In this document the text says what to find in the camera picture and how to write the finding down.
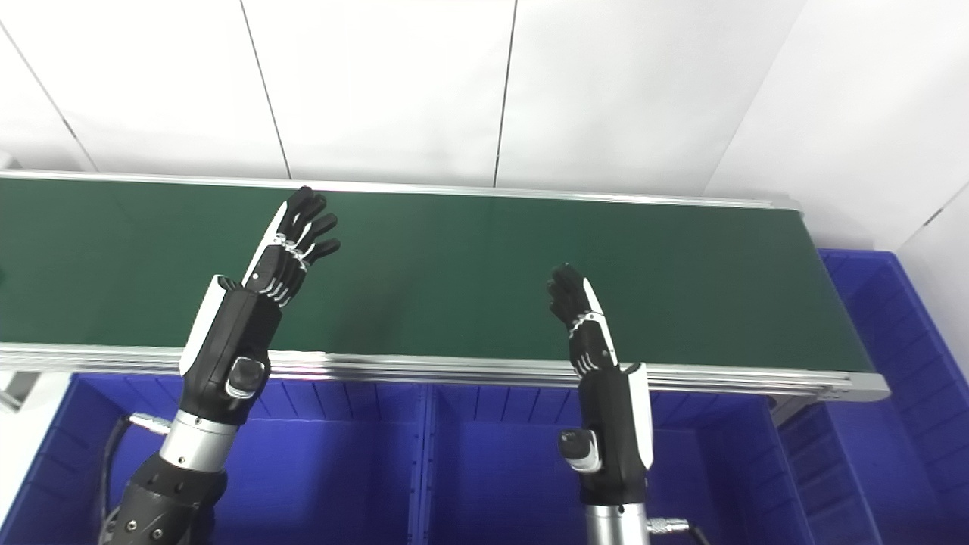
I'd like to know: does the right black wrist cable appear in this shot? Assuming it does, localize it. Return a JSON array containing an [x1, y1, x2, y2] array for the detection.
[[647, 517, 712, 545]]

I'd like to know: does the blue plastic bin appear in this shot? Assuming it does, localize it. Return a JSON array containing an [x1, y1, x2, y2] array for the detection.
[[0, 371, 429, 545], [409, 382, 815, 545], [778, 248, 969, 545]]

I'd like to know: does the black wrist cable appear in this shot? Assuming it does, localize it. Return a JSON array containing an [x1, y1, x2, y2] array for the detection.
[[101, 413, 172, 545], [647, 517, 712, 545]]

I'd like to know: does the green conveyor belt aluminium frame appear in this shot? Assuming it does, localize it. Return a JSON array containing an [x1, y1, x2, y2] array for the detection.
[[0, 170, 891, 403]]

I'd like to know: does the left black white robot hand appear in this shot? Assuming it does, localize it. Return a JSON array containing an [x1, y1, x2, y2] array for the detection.
[[179, 185, 341, 425]]

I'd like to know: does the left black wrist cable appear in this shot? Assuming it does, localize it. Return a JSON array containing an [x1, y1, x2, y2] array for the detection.
[[101, 413, 172, 545]]

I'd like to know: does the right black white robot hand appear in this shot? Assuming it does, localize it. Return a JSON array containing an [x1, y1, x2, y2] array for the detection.
[[547, 263, 655, 506]]

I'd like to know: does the aluminium conveyor leg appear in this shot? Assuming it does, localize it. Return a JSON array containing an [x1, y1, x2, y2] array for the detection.
[[768, 394, 817, 426], [0, 371, 43, 411]]

